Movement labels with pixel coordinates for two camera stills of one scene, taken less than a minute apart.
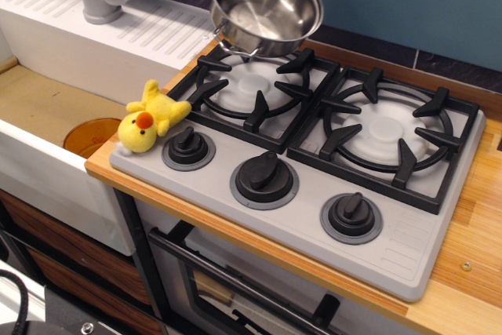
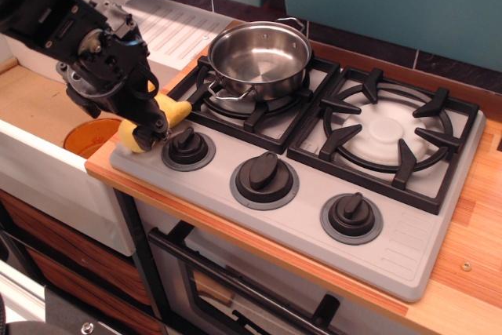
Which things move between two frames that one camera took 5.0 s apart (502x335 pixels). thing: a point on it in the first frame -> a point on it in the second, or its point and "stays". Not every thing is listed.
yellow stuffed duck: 139,129 stays
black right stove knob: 351,218 stays
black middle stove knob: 264,182 stays
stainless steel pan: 271,10 -> 267,59
